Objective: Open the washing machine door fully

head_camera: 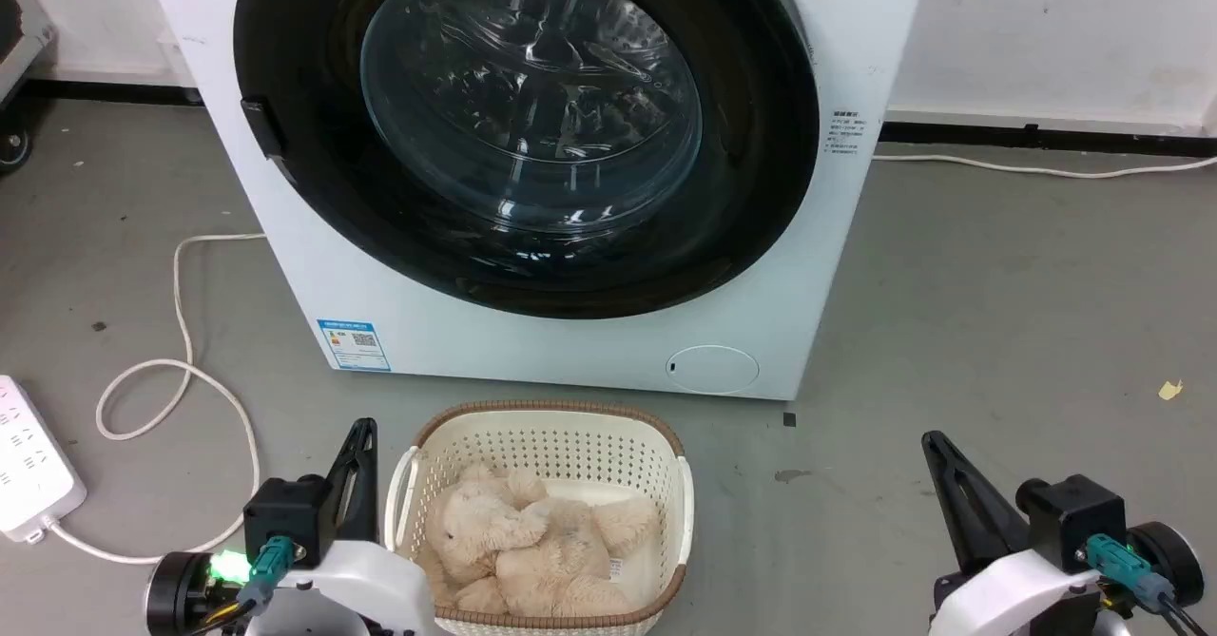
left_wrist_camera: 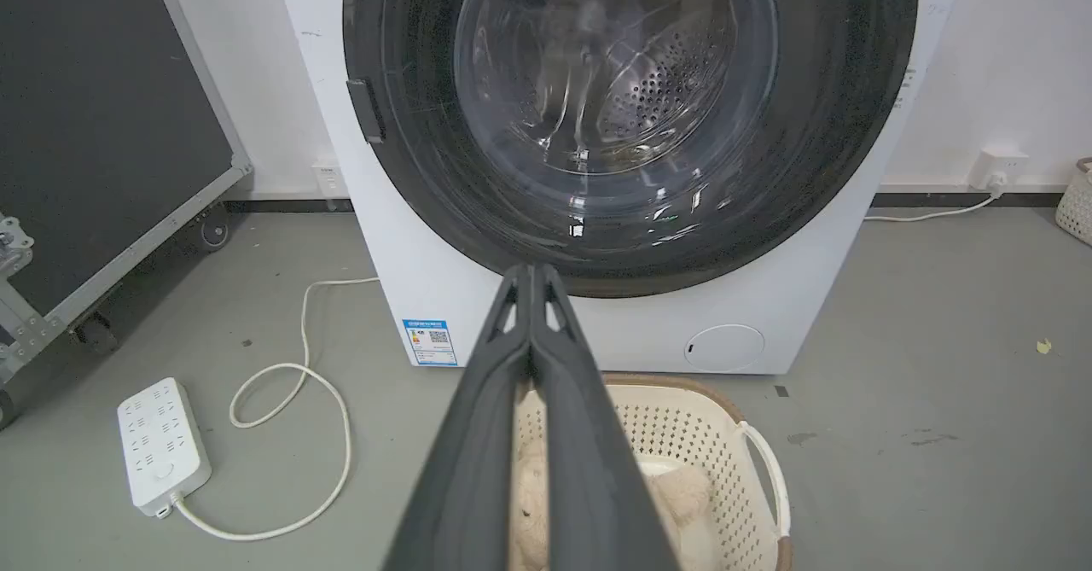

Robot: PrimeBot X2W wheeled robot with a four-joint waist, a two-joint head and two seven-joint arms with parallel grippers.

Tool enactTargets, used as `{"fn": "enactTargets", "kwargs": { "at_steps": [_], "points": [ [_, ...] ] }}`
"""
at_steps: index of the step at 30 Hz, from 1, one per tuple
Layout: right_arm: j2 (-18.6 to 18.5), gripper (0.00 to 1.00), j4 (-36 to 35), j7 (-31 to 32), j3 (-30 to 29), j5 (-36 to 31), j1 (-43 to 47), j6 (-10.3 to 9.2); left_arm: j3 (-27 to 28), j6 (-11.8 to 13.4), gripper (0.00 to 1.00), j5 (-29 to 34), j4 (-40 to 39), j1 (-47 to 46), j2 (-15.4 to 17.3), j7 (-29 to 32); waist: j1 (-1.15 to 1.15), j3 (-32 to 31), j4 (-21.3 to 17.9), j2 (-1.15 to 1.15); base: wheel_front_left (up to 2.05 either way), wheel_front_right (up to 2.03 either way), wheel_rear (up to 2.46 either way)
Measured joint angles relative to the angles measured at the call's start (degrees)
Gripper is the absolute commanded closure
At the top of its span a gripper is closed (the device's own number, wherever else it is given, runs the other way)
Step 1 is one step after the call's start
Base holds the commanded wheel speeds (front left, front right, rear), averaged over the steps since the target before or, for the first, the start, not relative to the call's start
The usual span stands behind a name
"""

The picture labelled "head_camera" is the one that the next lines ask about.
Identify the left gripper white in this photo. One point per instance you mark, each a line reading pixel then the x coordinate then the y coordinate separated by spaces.
pixel 380 584

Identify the grey wheeled cart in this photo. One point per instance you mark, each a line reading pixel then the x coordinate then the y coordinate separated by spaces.
pixel 24 37

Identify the small printed text sticker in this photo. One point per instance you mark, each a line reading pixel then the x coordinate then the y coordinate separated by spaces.
pixel 842 132

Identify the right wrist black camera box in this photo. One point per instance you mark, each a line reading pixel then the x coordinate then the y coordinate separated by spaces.
pixel 1070 512

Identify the white front-load washing machine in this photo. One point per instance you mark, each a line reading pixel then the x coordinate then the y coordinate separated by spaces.
pixel 475 341

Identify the black round washing machine door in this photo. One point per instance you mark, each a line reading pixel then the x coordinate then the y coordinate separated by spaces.
pixel 761 189

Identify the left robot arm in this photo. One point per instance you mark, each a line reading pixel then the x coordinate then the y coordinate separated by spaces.
pixel 176 593

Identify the round white filter cover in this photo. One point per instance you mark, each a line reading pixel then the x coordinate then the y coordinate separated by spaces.
pixel 713 370

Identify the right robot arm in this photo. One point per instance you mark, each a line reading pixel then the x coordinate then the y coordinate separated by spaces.
pixel 1168 560

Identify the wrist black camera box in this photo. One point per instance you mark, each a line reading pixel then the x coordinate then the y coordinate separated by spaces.
pixel 285 517
pixel 1070 512

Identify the cream perforated laundry basket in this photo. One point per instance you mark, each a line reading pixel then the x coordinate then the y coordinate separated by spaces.
pixel 551 441

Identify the blue energy label sticker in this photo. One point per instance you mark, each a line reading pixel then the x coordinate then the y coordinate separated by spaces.
pixel 354 345

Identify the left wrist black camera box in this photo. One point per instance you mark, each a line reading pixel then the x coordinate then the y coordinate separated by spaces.
pixel 285 517

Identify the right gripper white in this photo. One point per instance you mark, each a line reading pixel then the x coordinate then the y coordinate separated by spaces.
pixel 1022 598

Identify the yellow paper scrap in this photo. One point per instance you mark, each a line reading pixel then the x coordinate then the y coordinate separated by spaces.
pixel 1169 390

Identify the white power strip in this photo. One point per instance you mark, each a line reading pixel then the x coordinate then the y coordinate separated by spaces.
pixel 28 465

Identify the beige plush teddy bear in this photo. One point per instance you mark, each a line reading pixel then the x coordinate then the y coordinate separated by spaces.
pixel 532 550

